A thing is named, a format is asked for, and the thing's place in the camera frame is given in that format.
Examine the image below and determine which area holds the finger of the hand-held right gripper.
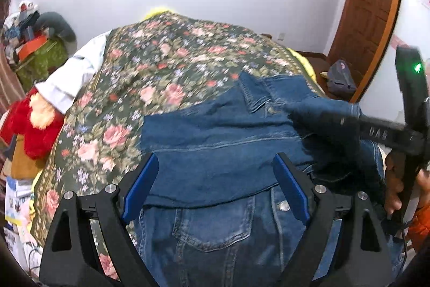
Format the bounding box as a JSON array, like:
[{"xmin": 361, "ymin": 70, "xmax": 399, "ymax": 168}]
[{"xmin": 288, "ymin": 103, "xmax": 363, "ymax": 140}]

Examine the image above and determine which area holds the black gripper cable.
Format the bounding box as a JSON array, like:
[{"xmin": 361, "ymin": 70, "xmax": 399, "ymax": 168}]
[{"xmin": 398, "ymin": 221, "xmax": 410, "ymax": 262}]

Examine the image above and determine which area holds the person's right forearm orange sleeve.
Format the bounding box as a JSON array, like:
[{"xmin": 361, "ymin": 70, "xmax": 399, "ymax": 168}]
[{"xmin": 407, "ymin": 204, "xmax": 430, "ymax": 254}]

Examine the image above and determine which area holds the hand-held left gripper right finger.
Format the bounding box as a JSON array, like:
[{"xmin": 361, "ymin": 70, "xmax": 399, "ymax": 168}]
[{"xmin": 273, "ymin": 153, "xmax": 393, "ymax": 287}]

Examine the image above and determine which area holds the person's right hand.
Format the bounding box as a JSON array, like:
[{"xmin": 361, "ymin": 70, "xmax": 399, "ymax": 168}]
[{"xmin": 384, "ymin": 151, "xmax": 430, "ymax": 215}]

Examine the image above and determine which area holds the blue denim jacket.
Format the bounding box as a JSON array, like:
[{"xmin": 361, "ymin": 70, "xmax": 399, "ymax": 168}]
[{"xmin": 136, "ymin": 72, "xmax": 404, "ymax": 287}]

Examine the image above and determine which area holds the green floral box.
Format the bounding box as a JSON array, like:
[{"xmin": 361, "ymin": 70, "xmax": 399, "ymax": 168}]
[{"xmin": 15, "ymin": 38, "xmax": 69, "ymax": 94}]

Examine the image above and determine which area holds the pink striped curtain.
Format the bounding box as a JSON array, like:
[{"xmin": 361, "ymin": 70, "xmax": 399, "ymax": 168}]
[{"xmin": 0, "ymin": 0, "xmax": 34, "ymax": 129}]

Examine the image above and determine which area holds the white shirt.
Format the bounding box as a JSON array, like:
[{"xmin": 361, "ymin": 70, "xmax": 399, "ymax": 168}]
[{"xmin": 35, "ymin": 30, "xmax": 111, "ymax": 114}]

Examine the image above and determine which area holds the grey backpack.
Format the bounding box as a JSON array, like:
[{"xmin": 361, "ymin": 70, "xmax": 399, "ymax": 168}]
[{"xmin": 326, "ymin": 60, "xmax": 357, "ymax": 94}]

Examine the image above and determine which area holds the red plush toy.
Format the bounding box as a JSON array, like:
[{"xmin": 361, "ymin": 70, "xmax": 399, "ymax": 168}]
[{"xmin": 7, "ymin": 87, "xmax": 66, "ymax": 160}]

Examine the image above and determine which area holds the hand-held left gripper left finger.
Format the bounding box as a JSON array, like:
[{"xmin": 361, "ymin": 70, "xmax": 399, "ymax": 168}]
[{"xmin": 40, "ymin": 153, "xmax": 160, "ymax": 287}]

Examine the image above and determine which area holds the brown wooden door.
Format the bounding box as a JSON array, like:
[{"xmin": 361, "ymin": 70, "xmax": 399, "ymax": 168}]
[{"xmin": 324, "ymin": 0, "xmax": 404, "ymax": 102}]

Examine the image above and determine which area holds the orange box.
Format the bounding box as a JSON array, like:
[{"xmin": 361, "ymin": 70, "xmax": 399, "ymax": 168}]
[{"xmin": 18, "ymin": 35, "xmax": 49, "ymax": 61}]

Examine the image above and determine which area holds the pile of mixed clutter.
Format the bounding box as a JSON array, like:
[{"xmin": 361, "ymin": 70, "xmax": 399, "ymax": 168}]
[{"xmin": 2, "ymin": 1, "xmax": 41, "ymax": 55}]

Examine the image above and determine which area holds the brown cardboard box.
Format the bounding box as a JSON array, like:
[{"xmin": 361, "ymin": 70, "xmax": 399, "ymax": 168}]
[{"xmin": 10, "ymin": 136, "xmax": 45, "ymax": 180}]

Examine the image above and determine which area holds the grey plush toy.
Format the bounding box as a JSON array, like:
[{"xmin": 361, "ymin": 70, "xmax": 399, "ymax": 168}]
[{"xmin": 34, "ymin": 12, "xmax": 78, "ymax": 42}]

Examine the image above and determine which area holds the dark floral blanket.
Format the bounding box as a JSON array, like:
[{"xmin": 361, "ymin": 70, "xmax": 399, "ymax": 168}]
[{"xmin": 30, "ymin": 12, "xmax": 323, "ymax": 281}]

